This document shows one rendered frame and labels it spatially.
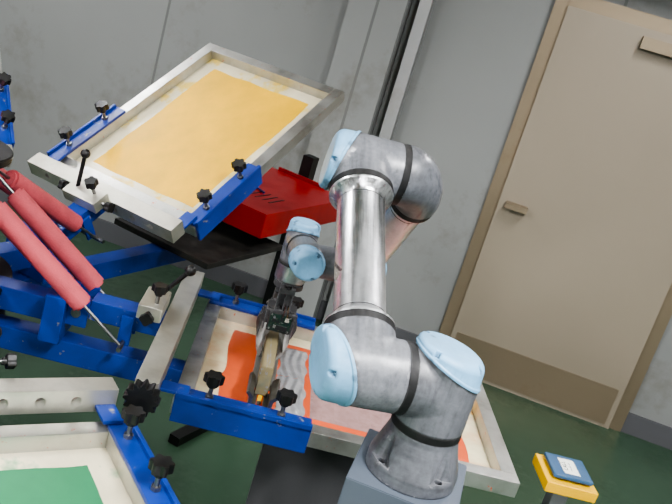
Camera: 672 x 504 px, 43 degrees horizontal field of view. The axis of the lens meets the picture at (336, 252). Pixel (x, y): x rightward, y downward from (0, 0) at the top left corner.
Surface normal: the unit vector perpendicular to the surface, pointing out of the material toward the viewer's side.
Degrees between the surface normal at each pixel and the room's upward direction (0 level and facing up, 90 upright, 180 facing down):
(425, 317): 90
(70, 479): 0
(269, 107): 32
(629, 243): 90
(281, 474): 94
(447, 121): 90
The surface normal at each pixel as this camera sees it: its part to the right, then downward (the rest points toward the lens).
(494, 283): -0.24, 0.23
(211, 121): -0.02, -0.70
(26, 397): 0.49, 0.40
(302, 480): 0.04, 0.37
